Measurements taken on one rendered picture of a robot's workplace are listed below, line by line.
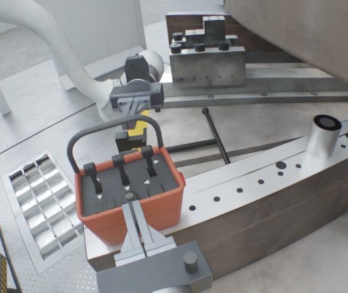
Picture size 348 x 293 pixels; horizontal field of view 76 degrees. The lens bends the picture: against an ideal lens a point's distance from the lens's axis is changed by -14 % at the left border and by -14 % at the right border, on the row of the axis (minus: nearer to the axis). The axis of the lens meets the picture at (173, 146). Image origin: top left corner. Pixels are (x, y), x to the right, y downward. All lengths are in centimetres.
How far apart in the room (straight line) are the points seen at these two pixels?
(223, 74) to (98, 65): 218
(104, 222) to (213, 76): 122
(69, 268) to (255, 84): 153
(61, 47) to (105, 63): 275
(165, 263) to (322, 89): 169
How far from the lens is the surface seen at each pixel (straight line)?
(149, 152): 46
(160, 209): 47
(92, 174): 47
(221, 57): 149
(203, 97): 164
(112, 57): 352
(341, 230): 109
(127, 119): 48
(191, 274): 30
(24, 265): 156
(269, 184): 63
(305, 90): 182
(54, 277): 143
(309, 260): 98
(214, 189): 60
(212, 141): 129
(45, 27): 69
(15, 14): 68
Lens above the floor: 114
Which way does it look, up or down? 39 degrees down
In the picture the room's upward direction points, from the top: 8 degrees counter-clockwise
